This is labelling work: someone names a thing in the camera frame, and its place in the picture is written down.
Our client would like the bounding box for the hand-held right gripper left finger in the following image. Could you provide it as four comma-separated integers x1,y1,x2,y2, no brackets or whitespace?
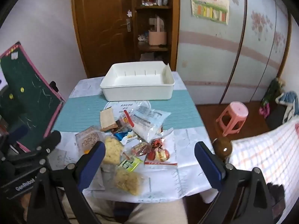
27,141,107,224

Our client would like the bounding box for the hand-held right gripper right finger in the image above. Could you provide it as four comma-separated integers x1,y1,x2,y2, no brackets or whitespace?
194,141,275,224

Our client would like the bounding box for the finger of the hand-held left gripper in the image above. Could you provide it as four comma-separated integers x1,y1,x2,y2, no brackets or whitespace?
9,131,61,168
0,124,30,151

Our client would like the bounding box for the yellow rice cracker packet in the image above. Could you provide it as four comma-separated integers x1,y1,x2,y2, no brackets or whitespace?
103,136,124,165
113,168,145,196

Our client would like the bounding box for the clear packet with orange print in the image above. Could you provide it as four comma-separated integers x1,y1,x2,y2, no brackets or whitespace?
75,125,105,159

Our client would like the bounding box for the green snack packet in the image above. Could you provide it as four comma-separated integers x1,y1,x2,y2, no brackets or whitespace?
118,156,143,172

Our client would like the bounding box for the blue snack packet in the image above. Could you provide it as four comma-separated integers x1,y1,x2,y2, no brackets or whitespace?
113,131,141,145

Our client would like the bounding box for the red striped snack packet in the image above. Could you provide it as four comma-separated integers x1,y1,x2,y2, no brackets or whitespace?
117,110,136,134

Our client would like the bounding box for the white plastic bin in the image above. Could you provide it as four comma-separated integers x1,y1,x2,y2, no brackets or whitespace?
100,61,175,101

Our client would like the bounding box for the brown wooden bedpost knob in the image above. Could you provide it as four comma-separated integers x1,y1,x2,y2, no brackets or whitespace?
212,136,233,162

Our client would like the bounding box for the white printed tablecloth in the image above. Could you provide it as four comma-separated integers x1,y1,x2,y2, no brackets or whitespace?
50,71,216,203

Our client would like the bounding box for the teal table mat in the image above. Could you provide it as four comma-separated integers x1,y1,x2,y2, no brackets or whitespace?
53,90,206,133

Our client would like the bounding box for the clear zip bag red stripe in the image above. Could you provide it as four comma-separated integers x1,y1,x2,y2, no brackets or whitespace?
144,161,178,168

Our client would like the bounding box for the brown wafer packet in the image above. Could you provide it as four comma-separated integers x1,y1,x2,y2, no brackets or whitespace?
100,106,118,131

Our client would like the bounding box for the dark red snack packet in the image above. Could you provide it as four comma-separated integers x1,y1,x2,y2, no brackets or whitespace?
131,142,150,157

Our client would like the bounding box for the pink plastic stool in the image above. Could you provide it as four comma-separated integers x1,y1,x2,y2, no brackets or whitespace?
215,101,249,137

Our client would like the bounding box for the checked blanket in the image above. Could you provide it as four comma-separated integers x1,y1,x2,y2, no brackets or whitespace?
230,117,299,215

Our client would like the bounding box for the large clear bag white bread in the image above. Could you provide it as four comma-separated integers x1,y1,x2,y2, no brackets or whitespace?
127,106,172,143

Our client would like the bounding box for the clear printed plastic bag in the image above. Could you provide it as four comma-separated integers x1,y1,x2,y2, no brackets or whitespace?
103,100,152,112

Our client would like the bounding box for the dark cloth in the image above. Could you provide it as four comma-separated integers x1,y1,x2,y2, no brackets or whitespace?
266,182,287,215

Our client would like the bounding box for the pink cloth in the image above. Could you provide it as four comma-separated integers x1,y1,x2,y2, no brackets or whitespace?
259,104,271,118

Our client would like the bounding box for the green cloth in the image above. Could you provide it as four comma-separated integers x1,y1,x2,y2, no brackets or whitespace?
260,77,287,107

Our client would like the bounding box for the blue and white cloth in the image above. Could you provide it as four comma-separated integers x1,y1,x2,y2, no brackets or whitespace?
276,91,299,125

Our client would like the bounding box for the floral sliding door wardrobe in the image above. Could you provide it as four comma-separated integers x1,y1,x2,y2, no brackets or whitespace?
176,0,293,105

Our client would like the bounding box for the wooden shelf unit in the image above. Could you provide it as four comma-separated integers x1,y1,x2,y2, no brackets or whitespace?
134,0,181,72

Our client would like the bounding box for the wooden door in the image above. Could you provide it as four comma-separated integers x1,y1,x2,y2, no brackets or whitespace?
71,0,136,78

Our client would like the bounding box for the pink basket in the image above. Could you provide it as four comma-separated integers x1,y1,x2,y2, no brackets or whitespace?
148,16,168,47

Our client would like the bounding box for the green chalkboard pink frame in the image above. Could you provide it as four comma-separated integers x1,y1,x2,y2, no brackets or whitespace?
0,41,66,153

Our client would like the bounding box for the metal door handle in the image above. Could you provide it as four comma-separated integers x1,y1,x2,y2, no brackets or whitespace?
121,17,132,32

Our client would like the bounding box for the wall poster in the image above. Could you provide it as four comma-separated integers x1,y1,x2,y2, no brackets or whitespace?
190,0,230,25

